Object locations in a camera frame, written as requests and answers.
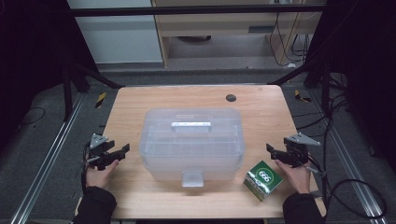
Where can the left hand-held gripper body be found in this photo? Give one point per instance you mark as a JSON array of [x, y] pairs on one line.
[[99, 155]]

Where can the black metal stand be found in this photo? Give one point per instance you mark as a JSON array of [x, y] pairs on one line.
[[326, 90], [67, 93]]

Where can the white cabinet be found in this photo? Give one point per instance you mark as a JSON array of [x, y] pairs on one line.
[[118, 43]]

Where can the yellow black striped tape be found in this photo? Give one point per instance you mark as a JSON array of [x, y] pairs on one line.
[[100, 100], [301, 97]]

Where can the green cardboard box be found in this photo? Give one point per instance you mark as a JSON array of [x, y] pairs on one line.
[[263, 180]]

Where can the person's left hand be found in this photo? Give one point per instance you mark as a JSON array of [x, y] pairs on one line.
[[96, 179]]

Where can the light wooden desk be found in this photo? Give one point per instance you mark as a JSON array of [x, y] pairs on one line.
[[218, 25]]

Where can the person's right hand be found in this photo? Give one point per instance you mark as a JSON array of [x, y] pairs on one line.
[[299, 179]]

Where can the white plug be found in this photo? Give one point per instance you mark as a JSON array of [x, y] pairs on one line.
[[291, 65]]

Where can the black horizontal bar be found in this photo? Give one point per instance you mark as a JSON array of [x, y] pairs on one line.
[[186, 11]]

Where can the black curtain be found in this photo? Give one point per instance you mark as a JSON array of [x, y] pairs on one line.
[[31, 46], [367, 62]]

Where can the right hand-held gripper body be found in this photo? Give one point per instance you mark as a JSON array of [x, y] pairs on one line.
[[297, 154]]

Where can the aluminium floor rail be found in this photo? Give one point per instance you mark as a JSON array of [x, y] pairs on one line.
[[342, 149], [46, 161]]

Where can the clear plastic storage box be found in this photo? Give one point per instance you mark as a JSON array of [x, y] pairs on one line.
[[191, 149]]

